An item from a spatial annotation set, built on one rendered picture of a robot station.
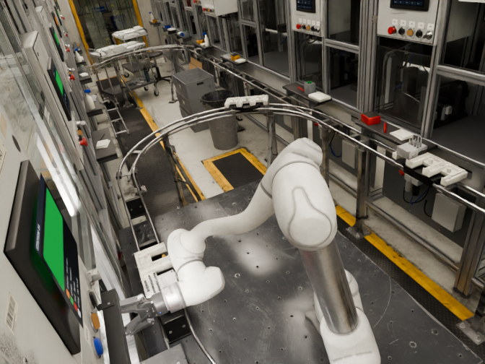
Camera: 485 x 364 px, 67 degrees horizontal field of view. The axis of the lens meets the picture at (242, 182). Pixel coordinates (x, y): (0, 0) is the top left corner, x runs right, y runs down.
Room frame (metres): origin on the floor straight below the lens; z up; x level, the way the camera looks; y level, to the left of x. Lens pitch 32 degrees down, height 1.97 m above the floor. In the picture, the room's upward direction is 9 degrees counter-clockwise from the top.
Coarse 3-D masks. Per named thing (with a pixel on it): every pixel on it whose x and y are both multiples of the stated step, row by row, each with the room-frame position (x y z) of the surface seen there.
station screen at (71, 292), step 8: (40, 176) 0.53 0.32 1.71; (40, 184) 0.51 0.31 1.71; (40, 192) 0.49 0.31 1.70; (40, 200) 0.47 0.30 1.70; (40, 208) 0.45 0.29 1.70; (40, 216) 0.43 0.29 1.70; (40, 224) 0.41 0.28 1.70; (64, 224) 0.53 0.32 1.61; (40, 232) 0.40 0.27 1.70; (64, 232) 0.50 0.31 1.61; (40, 240) 0.38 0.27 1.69; (64, 240) 0.48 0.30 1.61; (72, 240) 0.53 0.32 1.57; (40, 248) 0.36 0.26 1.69; (64, 248) 0.46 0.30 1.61; (72, 248) 0.50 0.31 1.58; (40, 256) 0.35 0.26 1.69; (64, 256) 0.44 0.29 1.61; (72, 256) 0.48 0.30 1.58; (64, 264) 0.42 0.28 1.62; (72, 264) 0.45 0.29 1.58; (64, 272) 0.40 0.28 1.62; (72, 272) 0.43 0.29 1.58; (56, 280) 0.36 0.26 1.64; (64, 280) 0.38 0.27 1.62; (72, 280) 0.41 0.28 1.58; (64, 288) 0.37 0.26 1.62; (72, 288) 0.39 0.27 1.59; (64, 296) 0.35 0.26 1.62; (72, 296) 0.38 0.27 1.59; (80, 296) 0.41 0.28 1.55; (72, 304) 0.36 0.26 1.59; (80, 304) 0.39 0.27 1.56; (80, 312) 0.37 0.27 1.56; (80, 320) 0.36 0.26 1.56
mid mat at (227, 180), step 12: (216, 156) 3.74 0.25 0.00; (228, 156) 3.67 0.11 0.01; (240, 156) 3.63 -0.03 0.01; (252, 156) 3.59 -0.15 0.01; (216, 168) 3.44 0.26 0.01; (228, 168) 3.40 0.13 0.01; (240, 168) 3.36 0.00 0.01; (252, 168) 3.32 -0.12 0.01; (264, 168) 3.28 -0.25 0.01; (216, 180) 3.22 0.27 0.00; (228, 180) 3.16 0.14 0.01; (240, 180) 3.13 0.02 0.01; (252, 180) 3.09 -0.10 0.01
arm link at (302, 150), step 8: (296, 144) 0.85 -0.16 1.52; (304, 144) 0.84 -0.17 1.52; (312, 144) 0.84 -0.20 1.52; (288, 152) 0.85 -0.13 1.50; (296, 152) 0.83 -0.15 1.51; (304, 152) 0.82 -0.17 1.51; (312, 152) 0.82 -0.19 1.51; (320, 152) 0.84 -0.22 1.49; (280, 160) 0.84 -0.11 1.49; (288, 160) 0.81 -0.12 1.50; (296, 160) 0.80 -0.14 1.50; (304, 160) 0.80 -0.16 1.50; (312, 160) 0.82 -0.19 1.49; (320, 160) 0.83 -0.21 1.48; (272, 168) 0.85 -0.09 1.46; (280, 168) 0.80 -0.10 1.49; (264, 176) 0.88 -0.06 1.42; (272, 176) 0.81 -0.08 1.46; (264, 184) 0.86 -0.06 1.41
